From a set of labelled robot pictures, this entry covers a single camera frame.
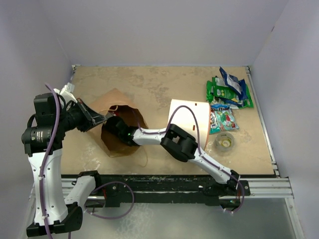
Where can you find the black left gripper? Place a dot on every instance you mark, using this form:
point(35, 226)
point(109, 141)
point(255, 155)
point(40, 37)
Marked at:
point(93, 119)

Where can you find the red snack packet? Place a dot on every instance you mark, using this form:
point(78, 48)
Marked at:
point(115, 114)

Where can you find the brown paper bag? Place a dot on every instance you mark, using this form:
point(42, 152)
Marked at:
point(127, 110)

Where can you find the blue white snack packet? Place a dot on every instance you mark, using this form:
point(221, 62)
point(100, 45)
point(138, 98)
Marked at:
point(219, 107)

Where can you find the green foxs candy packet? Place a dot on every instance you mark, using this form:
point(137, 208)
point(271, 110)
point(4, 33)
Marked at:
point(222, 121)

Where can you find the dark blue snack packet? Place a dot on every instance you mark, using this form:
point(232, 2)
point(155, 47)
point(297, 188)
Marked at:
point(233, 82)

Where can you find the dark blue kettle chips bag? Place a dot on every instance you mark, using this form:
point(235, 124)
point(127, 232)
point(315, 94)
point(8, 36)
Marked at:
point(243, 93)

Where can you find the green yellow snack bag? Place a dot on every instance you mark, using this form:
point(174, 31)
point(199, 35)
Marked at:
point(213, 100)

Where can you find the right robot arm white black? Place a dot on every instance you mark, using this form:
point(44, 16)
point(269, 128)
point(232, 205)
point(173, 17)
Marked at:
point(181, 145)

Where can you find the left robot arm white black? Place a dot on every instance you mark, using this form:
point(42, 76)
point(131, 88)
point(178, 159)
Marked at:
point(55, 114)

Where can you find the white cylindrical toy drum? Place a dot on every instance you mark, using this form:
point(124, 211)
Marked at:
point(182, 117)

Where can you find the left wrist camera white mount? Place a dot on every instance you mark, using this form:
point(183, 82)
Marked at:
point(67, 93)

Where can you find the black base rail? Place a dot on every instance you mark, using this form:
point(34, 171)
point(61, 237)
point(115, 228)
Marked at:
point(167, 189)

